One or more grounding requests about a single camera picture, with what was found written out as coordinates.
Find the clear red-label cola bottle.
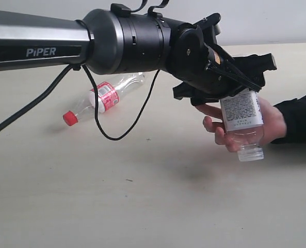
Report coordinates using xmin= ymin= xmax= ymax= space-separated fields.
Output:
xmin=62 ymin=72 xmax=147 ymax=126

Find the black-sleeved forearm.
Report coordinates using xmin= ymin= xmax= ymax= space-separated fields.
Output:
xmin=272 ymin=95 xmax=306 ymax=144

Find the person's open hand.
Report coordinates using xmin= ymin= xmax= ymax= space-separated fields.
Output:
xmin=196 ymin=97 xmax=287 ymax=152

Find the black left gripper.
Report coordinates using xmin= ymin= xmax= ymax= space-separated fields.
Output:
xmin=167 ymin=24 xmax=277 ymax=106

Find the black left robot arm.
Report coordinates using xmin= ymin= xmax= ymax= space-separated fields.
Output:
xmin=0 ymin=4 xmax=277 ymax=106

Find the clear bottle white text label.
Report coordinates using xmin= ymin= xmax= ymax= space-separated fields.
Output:
xmin=220 ymin=89 xmax=264 ymax=162

